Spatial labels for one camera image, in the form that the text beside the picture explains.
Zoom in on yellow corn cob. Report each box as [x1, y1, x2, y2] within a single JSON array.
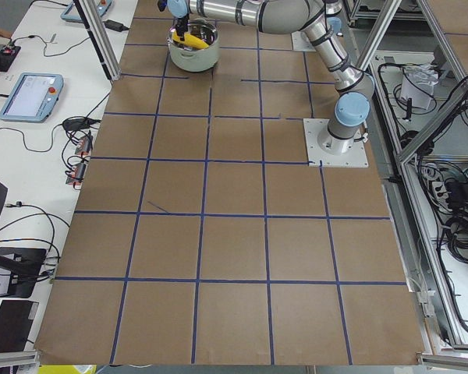
[[172, 31, 209, 50]]

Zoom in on white steel cooking pot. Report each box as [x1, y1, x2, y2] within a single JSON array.
[[168, 19, 220, 72]]

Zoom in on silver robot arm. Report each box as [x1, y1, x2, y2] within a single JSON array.
[[327, 16, 342, 37], [158, 0, 374, 155]]

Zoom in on black power adapter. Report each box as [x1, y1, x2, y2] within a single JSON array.
[[104, 19, 129, 32]]

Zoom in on far blue teach pendant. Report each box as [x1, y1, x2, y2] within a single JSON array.
[[60, 0, 114, 23]]

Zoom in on blue teach pendant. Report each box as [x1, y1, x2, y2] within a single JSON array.
[[60, 0, 114, 23], [0, 72, 64, 123]]

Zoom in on near blue teach pendant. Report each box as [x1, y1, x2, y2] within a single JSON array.
[[0, 72, 64, 123]]

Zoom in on brown paper table cover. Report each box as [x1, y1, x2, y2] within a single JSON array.
[[36, 1, 424, 365]]

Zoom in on white crumpled paper bag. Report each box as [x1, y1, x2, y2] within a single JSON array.
[[399, 64, 438, 110]]

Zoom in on black monitor stand base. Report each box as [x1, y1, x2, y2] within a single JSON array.
[[0, 247, 47, 298]]

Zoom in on black box device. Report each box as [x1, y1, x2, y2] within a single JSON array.
[[0, 299, 38, 353]]

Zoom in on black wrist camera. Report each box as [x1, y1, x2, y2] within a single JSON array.
[[158, 0, 168, 12]]

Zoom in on aluminium frame post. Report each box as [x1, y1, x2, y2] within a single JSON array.
[[73, 0, 121, 82]]

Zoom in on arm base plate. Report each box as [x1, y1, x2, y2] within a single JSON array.
[[291, 31, 315, 52], [303, 118, 369, 168]]

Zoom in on coiled black cables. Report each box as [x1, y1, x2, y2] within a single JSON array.
[[436, 213, 468, 266]]

